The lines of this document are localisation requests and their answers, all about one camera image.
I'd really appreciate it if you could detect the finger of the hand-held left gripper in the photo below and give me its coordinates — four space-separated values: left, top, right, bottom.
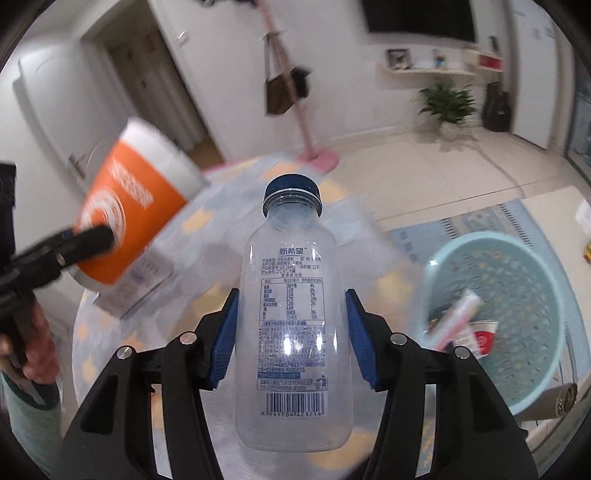
13 225 117 291

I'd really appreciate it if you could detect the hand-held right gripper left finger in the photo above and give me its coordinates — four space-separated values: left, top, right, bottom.
58 288 241 480

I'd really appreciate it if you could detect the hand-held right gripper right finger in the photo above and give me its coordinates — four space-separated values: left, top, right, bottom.
344 288 539 480

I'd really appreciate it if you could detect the orange paper cup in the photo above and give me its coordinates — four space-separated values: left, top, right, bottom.
69 116 206 292

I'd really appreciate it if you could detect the clear plastic bottle blue cap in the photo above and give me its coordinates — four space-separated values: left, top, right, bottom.
235 173 357 452

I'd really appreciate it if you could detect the blue red snack box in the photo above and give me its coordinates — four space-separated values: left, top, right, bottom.
427 290 483 352

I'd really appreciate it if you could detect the red paper cup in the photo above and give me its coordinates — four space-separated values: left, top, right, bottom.
455 318 500 358

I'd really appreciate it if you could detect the teal plastic basket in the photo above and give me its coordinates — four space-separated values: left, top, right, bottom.
411 231 580 418

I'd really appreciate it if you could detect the person's left forearm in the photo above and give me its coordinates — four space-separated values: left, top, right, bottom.
0 367 63 467

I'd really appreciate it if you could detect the person's left hand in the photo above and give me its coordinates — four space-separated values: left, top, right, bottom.
0 304 62 384

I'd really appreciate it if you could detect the white door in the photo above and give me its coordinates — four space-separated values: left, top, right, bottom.
14 46 107 195

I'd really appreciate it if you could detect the pink coat rack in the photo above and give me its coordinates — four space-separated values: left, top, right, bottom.
252 0 340 175

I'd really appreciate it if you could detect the brown tote bag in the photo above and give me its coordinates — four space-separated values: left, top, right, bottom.
264 69 296 116

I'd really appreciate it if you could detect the green potted plant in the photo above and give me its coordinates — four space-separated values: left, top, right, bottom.
418 80 477 139

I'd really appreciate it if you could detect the small black bag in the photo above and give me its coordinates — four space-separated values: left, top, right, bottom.
291 67 312 100

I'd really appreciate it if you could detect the black guitar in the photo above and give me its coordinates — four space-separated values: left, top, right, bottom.
482 80 512 131

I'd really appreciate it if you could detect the red white box shelf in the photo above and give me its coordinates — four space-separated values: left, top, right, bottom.
464 48 502 71

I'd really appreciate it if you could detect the white refrigerator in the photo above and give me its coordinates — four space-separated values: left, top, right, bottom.
505 0 573 151

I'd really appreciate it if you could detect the black floor cable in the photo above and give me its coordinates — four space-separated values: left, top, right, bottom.
475 138 527 190

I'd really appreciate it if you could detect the white low wall shelf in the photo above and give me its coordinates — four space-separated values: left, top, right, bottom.
379 62 478 78

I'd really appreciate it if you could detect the butterfly picture frame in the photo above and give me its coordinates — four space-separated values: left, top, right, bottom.
387 48 413 70

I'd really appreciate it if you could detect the wall television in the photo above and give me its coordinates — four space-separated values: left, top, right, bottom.
360 0 476 44

